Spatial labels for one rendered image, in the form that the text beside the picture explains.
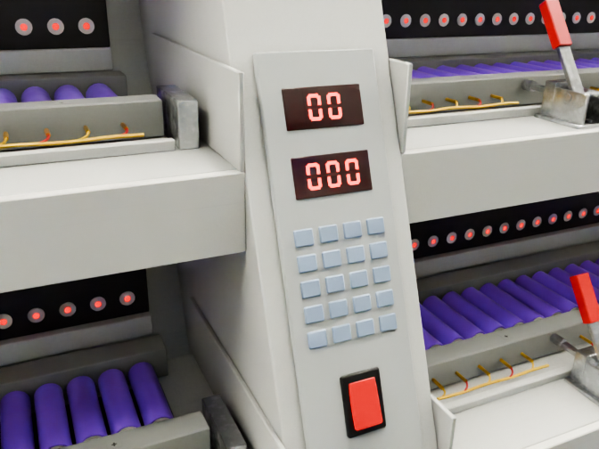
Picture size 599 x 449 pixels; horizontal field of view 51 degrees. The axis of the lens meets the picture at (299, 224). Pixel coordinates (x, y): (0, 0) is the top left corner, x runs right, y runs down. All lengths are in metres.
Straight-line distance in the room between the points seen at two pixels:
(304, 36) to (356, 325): 0.16
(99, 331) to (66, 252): 0.17
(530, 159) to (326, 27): 0.16
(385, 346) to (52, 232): 0.18
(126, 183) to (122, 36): 0.24
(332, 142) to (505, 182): 0.13
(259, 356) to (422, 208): 0.13
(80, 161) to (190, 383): 0.20
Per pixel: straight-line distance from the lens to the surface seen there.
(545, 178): 0.44
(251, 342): 0.36
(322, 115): 0.33
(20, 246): 0.31
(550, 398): 0.49
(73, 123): 0.37
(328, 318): 0.34
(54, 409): 0.44
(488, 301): 0.56
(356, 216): 0.34
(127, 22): 0.53
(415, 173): 0.37
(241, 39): 0.33
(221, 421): 0.39
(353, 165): 0.34
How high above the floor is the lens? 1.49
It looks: 3 degrees down
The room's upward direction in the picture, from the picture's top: 8 degrees counter-clockwise
